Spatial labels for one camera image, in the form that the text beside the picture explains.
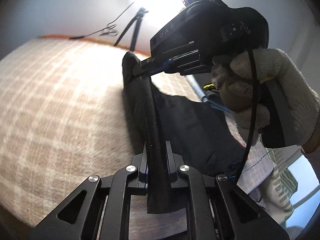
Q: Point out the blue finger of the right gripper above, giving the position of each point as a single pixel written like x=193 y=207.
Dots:
x=143 y=67
x=158 y=68

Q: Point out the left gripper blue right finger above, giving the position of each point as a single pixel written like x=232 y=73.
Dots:
x=172 y=171

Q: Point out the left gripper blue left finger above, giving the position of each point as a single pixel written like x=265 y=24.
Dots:
x=143 y=168

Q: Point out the black pants with pink tabs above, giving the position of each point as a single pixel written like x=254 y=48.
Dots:
x=196 y=131

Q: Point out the right white gloved hand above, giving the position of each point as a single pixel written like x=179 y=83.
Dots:
x=265 y=91

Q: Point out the folded black garment yellow trim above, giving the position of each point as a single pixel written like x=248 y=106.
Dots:
x=211 y=91

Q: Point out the checkered beige bed sheet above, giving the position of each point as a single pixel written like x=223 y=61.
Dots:
x=62 y=119

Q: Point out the green striped white pillow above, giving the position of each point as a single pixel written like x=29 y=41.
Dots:
x=278 y=188

